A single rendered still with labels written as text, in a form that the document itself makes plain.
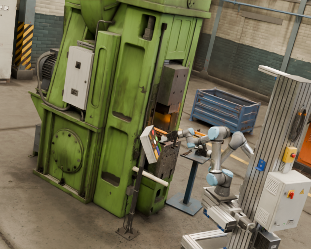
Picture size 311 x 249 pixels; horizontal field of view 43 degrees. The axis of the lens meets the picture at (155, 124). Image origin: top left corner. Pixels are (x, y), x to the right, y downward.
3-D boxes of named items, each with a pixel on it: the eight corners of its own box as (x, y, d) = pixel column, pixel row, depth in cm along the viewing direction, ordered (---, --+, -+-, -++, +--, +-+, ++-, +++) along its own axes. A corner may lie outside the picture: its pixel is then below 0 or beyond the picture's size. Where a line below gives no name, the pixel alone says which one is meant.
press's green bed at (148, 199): (165, 207, 495) (173, 173, 480) (148, 218, 465) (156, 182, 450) (131, 188, 522) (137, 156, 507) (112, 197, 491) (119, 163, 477)
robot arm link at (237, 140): (245, 143, 390) (213, 177, 407) (245, 139, 400) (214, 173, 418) (235, 135, 390) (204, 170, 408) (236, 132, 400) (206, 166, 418)
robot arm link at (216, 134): (225, 186, 365) (227, 126, 361) (213, 187, 356) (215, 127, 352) (216, 183, 375) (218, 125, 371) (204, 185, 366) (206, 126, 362)
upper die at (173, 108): (177, 111, 447) (179, 103, 444) (168, 113, 430) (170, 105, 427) (147, 100, 467) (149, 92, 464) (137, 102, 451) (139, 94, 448)
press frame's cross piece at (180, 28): (184, 59, 448) (193, 16, 433) (165, 60, 415) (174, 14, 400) (153, 49, 470) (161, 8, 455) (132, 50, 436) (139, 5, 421)
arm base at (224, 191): (232, 196, 376) (235, 186, 373) (220, 197, 368) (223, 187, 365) (222, 188, 388) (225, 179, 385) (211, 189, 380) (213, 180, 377)
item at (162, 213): (180, 212, 490) (180, 211, 489) (153, 230, 442) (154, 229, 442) (154, 199, 509) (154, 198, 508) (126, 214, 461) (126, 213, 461)
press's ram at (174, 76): (185, 102, 455) (193, 67, 442) (167, 105, 423) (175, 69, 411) (155, 91, 475) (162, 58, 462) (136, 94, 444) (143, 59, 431)
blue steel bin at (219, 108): (253, 134, 860) (262, 102, 838) (235, 139, 800) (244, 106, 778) (207, 115, 928) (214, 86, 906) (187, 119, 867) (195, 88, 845)
